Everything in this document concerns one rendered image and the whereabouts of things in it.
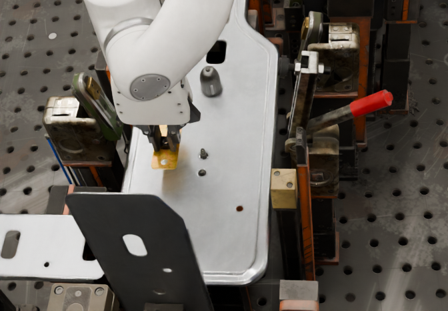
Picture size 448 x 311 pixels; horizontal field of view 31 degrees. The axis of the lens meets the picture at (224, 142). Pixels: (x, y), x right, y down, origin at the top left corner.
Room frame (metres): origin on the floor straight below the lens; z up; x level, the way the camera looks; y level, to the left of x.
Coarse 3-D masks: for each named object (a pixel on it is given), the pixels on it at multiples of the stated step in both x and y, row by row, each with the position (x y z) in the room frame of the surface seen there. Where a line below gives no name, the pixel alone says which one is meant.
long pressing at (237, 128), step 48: (240, 0) 0.98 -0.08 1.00; (240, 48) 0.87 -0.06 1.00; (240, 96) 0.78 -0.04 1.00; (144, 144) 0.72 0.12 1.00; (192, 144) 0.71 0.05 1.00; (240, 144) 0.69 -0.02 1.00; (144, 192) 0.64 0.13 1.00; (192, 192) 0.62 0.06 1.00; (240, 192) 0.61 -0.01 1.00; (192, 240) 0.55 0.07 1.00; (240, 240) 0.53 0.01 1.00
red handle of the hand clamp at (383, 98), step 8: (368, 96) 0.63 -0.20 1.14; (376, 96) 0.62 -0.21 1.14; (384, 96) 0.62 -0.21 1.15; (392, 96) 0.62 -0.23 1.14; (352, 104) 0.63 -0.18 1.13; (360, 104) 0.62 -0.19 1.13; (368, 104) 0.62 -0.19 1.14; (376, 104) 0.61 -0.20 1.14; (384, 104) 0.61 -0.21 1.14; (336, 112) 0.64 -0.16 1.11; (344, 112) 0.63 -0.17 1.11; (352, 112) 0.62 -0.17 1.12; (360, 112) 0.62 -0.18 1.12; (368, 112) 0.61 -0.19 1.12; (312, 120) 0.65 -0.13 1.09; (320, 120) 0.64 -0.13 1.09; (328, 120) 0.63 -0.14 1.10; (336, 120) 0.63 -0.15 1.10; (344, 120) 0.62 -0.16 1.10; (312, 128) 0.63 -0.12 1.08; (320, 128) 0.63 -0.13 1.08
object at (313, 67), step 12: (288, 60) 0.65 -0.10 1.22; (300, 60) 0.66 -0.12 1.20; (312, 60) 0.64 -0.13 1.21; (300, 72) 0.63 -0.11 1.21; (312, 72) 0.62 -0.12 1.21; (324, 72) 0.63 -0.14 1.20; (300, 84) 0.63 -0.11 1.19; (312, 84) 0.62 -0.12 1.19; (300, 96) 0.63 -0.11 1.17; (312, 96) 0.62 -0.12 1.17; (300, 108) 0.63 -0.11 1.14; (300, 120) 0.63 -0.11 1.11; (288, 132) 0.66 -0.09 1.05
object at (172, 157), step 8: (160, 128) 0.73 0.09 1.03; (160, 144) 0.69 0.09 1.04; (168, 144) 0.69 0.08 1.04; (160, 152) 0.68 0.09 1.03; (168, 152) 0.68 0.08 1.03; (176, 152) 0.68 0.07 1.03; (152, 160) 0.67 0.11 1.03; (160, 160) 0.67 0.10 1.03; (168, 160) 0.67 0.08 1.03; (176, 160) 0.66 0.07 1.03; (152, 168) 0.66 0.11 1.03; (160, 168) 0.66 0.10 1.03; (168, 168) 0.65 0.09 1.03
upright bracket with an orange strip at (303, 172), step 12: (300, 132) 0.55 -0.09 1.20; (300, 144) 0.53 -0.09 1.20; (300, 156) 0.53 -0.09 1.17; (300, 168) 0.53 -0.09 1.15; (300, 180) 0.53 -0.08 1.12; (300, 192) 0.53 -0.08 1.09; (300, 204) 0.53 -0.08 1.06; (312, 228) 0.55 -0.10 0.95; (312, 240) 0.54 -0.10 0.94; (312, 252) 0.53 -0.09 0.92; (312, 264) 0.53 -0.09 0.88; (312, 276) 0.53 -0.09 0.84
